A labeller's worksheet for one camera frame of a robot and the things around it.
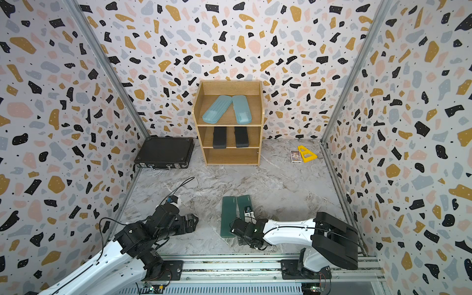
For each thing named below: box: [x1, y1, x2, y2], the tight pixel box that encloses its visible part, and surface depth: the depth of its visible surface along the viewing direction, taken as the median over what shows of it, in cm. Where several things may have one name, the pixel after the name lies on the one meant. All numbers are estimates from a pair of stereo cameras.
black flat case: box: [133, 136, 195, 170], surface depth 112 cm
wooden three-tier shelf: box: [191, 79, 265, 166], surface depth 99 cm
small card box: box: [290, 150, 302, 163], surface depth 115 cm
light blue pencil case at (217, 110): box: [201, 95, 233, 125], surface depth 90 cm
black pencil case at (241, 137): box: [234, 126, 249, 149], surface depth 102 cm
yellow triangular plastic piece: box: [297, 145, 318, 163], surface depth 116 cm
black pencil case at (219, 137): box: [212, 126, 227, 149], surface depth 100 cm
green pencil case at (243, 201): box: [237, 194, 254, 221], surface depth 95 cm
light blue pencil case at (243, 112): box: [232, 95, 253, 125], surface depth 89 cm
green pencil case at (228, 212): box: [220, 196, 237, 238], surface depth 91 cm
